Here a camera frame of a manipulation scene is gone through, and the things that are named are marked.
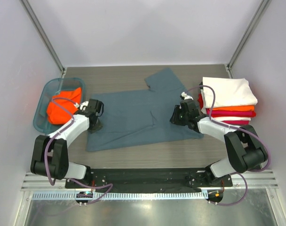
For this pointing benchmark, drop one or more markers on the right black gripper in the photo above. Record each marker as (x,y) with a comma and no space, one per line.
(176,115)

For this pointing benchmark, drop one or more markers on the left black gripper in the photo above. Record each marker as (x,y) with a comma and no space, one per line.
(92,128)

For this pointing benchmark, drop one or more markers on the blue-grey t-shirt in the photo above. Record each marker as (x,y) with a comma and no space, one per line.
(141,117)

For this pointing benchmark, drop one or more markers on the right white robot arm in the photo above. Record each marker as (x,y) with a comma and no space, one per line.
(245,152)

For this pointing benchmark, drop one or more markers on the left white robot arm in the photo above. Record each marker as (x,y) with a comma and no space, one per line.
(50,152)

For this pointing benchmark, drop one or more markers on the red folded t-shirt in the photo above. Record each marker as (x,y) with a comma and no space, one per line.
(201,104)

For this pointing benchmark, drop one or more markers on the white folded t-shirt lower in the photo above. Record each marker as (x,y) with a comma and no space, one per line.
(231,118)

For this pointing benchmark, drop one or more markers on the white folded t-shirt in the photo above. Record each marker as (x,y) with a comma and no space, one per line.
(231,118)
(222,92)

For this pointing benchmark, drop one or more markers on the orange t-shirt in basket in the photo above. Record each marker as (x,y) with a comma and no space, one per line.
(61,107)

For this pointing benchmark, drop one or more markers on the white folded t-shirt top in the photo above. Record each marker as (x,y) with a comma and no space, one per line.
(222,92)

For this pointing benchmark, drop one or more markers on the magenta folded t-shirt bottom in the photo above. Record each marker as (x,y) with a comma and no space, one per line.
(240,122)

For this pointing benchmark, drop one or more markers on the teal plastic basket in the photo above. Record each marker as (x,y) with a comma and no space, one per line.
(52,88)

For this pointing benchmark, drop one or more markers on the pink folded t-shirt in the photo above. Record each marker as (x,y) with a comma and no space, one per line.
(249,114)

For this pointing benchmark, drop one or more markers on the orange folded t-shirt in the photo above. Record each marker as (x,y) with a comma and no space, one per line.
(243,108)

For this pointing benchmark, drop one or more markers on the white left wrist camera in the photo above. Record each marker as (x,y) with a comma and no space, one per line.
(81,106)

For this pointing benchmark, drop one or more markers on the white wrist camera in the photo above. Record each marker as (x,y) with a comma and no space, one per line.
(185,96)
(81,106)

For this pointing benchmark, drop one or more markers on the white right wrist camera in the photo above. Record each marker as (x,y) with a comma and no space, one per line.
(185,96)

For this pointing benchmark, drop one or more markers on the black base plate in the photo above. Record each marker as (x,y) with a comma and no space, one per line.
(191,177)

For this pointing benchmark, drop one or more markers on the slotted cable duct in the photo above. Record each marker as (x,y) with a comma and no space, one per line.
(89,196)

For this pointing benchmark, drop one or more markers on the left aluminium frame post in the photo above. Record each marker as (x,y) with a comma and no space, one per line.
(41,32)

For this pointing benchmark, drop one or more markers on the aluminium frame post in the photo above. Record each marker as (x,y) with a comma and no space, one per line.
(41,32)
(248,32)

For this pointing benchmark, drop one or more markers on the right aluminium frame post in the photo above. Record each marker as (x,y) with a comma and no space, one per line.
(248,32)

